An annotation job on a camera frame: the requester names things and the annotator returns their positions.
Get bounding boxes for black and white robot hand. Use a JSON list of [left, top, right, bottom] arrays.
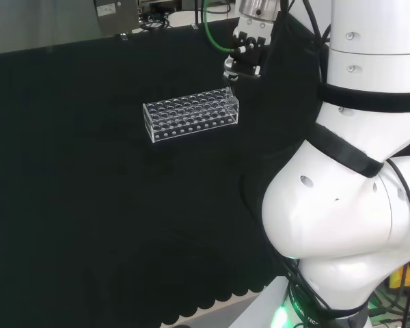
[[222, 13, 281, 83]]

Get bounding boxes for green cable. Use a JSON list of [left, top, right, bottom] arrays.
[[202, 0, 234, 53]]

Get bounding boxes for grey metal box with label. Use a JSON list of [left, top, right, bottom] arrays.
[[93, 0, 139, 36]]

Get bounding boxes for black bench cloth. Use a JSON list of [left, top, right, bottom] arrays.
[[0, 16, 332, 328]]

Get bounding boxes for black background cables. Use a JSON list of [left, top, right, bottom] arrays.
[[138, 9, 172, 32]]

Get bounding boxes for yellow stop button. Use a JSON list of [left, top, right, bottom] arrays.
[[388, 255, 410, 292]]

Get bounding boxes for black cable bundle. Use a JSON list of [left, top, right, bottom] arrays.
[[282, 0, 333, 88]]

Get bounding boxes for clear plastic test tube rack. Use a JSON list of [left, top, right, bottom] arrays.
[[142, 87, 241, 145]]

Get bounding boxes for pale board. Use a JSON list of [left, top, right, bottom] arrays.
[[0, 0, 104, 56]]

